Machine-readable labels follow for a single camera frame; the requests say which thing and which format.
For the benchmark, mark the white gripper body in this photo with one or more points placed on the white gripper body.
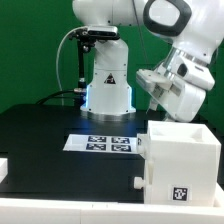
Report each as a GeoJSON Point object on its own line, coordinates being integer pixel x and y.
{"type": "Point", "coordinates": [178, 85]}

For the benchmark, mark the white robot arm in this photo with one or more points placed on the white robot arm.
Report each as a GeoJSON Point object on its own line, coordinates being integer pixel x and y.
{"type": "Point", "coordinates": [193, 28]}

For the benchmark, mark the white left rail piece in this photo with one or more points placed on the white left rail piece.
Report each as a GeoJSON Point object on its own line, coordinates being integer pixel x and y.
{"type": "Point", "coordinates": [3, 168]}

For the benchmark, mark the white marker sheet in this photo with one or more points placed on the white marker sheet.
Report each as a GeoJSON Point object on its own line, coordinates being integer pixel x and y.
{"type": "Point", "coordinates": [101, 144]}

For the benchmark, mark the large white drawer housing box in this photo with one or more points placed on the large white drawer housing box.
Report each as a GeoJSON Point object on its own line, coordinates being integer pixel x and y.
{"type": "Point", "coordinates": [181, 164]}

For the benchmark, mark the black camera on stand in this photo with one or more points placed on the black camera on stand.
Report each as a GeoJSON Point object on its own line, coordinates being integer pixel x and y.
{"type": "Point", "coordinates": [86, 38]}

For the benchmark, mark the white front rail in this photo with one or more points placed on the white front rail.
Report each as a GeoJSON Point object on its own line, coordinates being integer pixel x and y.
{"type": "Point", "coordinates": [19, 211]}

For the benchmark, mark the small white drawer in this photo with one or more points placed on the small white drawer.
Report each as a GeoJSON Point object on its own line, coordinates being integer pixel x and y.
{"type": "Point", "coordinates": [139, 183]}
{"type": "Point", "coordinates": [144, 149]}

